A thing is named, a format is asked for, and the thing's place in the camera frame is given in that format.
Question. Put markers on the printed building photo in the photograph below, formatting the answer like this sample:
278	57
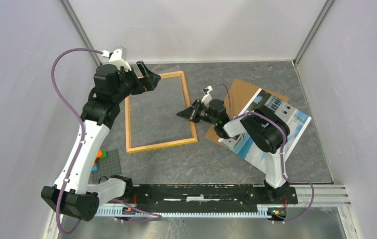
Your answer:
294	125

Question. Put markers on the brown cardboard backing board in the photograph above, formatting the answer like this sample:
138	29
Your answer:
240	93

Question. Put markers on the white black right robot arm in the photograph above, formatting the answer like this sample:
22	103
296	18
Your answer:
276	182

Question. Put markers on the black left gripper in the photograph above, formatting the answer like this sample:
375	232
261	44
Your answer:
150	79

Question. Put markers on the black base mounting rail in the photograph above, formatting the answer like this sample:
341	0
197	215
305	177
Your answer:
203	198

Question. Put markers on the aluminium extrusion frame rail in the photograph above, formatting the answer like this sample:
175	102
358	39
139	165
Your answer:
319	196

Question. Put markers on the grey lego baseplate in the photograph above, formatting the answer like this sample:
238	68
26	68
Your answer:
107	167

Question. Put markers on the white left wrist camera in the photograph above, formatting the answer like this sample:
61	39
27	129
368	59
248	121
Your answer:
117	57

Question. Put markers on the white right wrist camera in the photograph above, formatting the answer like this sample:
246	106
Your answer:
206	95

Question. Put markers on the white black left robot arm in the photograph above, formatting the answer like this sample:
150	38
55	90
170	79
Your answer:
71	194

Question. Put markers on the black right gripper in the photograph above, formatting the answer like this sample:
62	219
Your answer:
191	113

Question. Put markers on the orange curved toy block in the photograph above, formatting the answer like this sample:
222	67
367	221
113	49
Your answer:
98	157

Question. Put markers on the green toy brick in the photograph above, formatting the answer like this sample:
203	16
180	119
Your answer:
104	154

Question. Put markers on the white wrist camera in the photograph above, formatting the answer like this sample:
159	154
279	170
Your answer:
117	57
206	95

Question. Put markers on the orange wooden picture frame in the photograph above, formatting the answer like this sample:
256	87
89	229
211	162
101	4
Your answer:
128	140

